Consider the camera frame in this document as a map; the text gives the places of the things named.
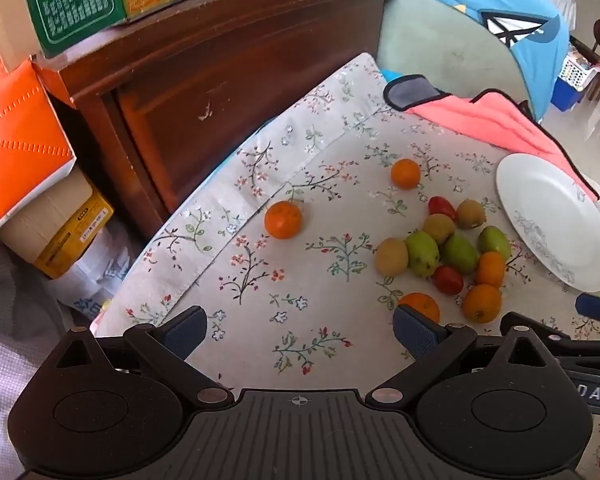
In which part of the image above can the white plate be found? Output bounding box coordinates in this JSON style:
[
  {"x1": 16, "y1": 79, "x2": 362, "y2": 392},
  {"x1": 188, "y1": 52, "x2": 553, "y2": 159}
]
[{"x1": 496, "y1": 152, "x2": 600, "y2": 293}]

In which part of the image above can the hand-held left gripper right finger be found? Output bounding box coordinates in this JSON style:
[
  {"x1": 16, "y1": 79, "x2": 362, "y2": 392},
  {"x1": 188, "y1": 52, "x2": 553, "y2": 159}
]
[{"x1": 364, "y1": 305, "x2": 558, "y2": 408}]

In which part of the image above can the orange box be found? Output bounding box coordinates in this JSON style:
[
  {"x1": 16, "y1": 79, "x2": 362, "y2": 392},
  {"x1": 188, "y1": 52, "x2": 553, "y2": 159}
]
[{"x1": 0, "y1": 57, "x2": 78, "y2": 248}]

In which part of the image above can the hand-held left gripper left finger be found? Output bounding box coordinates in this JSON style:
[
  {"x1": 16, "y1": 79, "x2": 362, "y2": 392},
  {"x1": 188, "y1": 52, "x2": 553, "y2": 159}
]
[{"x1": 45, "y1": 305, "x2": 236, "y2": 408}]

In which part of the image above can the yellow label cardboard box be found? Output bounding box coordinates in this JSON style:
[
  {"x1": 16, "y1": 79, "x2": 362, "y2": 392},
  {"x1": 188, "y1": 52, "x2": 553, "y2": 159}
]
[{"x1": 0, "y1": 165, "x2": 113, "y2": 281}]

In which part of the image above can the orange mandarin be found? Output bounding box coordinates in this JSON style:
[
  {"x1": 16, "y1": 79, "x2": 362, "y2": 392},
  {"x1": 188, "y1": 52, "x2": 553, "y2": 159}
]
[
  {"x1": 476, "y1": 251, "x2": 506, "y2": 288},
  {"x1": 264, "y1": 200, "x2": 304, "y2": 240},
  {"x1": 397, "y1": 292, "x2": 441, "y2": 323},
  {"x1": 391, "y1": 158, "x2": 422, "y2": 190},
  {"x1": 462, "y1": 284, "x2": 502, "y2": 324}
]

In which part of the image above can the grey cloth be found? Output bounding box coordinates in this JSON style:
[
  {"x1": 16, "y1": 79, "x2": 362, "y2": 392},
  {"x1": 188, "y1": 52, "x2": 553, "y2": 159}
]
[{"x1": 0, "y1": 237, "x2": 96, "y2": 480}]

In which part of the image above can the pink towel with black trim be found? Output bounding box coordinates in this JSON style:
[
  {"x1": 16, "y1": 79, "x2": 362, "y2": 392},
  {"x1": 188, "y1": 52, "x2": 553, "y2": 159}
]
[{"x1": 383, "y1": 75, "x2": 600, "y2": 201}]

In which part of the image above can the blue plastic bin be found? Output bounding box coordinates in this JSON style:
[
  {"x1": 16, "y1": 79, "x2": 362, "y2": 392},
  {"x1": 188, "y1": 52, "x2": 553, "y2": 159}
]
[{"x1": 550, "y1": 77, "x2": 588, "y2": 111}]

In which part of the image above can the red cherry tomato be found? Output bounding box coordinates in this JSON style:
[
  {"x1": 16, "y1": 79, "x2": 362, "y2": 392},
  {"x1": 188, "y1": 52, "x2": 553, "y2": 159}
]
[
  {"x1": 432, "y1": 265, "x2": 465, "y2": 295},
  {"x1": 428, "y1": 196, "x2": 457, "y2": 222}
]

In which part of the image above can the white plastic bag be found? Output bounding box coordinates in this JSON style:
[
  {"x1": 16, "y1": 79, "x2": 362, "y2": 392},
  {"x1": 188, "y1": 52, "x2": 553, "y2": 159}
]
[{"x1": 45, "y1": 225, "x2": 141, "y2": 321}]

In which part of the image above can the white plastic basket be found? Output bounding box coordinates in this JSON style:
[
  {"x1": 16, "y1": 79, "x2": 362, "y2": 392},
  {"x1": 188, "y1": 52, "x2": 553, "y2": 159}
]
[{"x1": 557, "y1": 50, "x2": 600, "y2": 92}]

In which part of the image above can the green carton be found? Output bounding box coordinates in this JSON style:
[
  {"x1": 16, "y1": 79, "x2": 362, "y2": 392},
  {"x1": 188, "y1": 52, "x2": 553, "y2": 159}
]
[{"x1": 17, "y1": 0, "x2": 128, "y2": 58}]

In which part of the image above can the floral cloth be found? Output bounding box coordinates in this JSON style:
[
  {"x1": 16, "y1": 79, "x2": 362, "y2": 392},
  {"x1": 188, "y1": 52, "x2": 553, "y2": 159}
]
[{"x1": 90, "y1": 52, "x2": 600, "y2": 386}]

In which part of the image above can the brown kiwi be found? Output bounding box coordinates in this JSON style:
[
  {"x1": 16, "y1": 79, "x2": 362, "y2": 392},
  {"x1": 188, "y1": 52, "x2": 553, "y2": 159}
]
[
  {"x1": 375, "y1": 238, "x2": 410, "y2": 277},
  {"x1": 455, "y1": 199, "x2": 487, "y2": 230},
  {"x1": 422, "y1": 213, "x2": 457, "y2": 246}
]

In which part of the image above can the dark wooden cabinet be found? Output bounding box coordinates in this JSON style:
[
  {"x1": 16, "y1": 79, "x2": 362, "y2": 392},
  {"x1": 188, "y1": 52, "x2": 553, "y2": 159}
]
[{"x1": 32, "y1": 0, "x2": 401, "y2": 241}]

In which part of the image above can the pale green armchair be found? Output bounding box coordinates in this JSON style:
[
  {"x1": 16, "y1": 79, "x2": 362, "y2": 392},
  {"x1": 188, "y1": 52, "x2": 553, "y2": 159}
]
[{"x1": 377, "y1": 0, "x2": 536, "y2": 111}]

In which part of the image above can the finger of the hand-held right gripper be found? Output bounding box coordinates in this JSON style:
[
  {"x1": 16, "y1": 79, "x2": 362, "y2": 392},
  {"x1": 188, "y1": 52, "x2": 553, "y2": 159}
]
[
  {"x1": 499, "y1": 311, "x2": 600, "y2": 358},
  {"x1": 575, "y1": 293, "x2": 600, "y2": 317}
]

